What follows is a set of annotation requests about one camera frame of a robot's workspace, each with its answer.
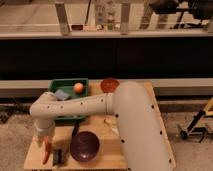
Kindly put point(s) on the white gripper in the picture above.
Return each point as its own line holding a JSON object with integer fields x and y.
{"x": 43, "y": 135}

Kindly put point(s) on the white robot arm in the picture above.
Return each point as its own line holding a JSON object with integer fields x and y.
{"x": 128, "y": 103}

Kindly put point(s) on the small dark metal block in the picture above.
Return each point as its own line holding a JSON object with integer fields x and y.
{"x": 59, "y": 157}

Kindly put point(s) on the blue grey sponge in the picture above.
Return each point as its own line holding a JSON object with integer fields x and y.
{"x": 61, "y": 95}

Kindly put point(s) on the purple bowl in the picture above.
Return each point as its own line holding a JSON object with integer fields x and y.
{"x": 84, "y": 146}

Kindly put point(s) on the green plastic tray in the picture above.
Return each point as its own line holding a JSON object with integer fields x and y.
{"x": 67, "y": 86}

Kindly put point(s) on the orange peach ball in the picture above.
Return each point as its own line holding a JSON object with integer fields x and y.
{"x": 78, "y": 88}

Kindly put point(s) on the wooden table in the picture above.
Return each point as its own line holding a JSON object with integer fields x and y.
{"x": 110, "y": 157}

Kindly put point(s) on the red orange bowl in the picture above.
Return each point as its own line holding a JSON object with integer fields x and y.
{"x": 109, "y": 85}

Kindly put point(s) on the yellow black stand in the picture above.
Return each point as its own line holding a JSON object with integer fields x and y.
{"x": 193, "y": 129}

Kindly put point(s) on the black utensil handle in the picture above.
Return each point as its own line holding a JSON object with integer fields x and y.
{"x": 75, "y": 129}

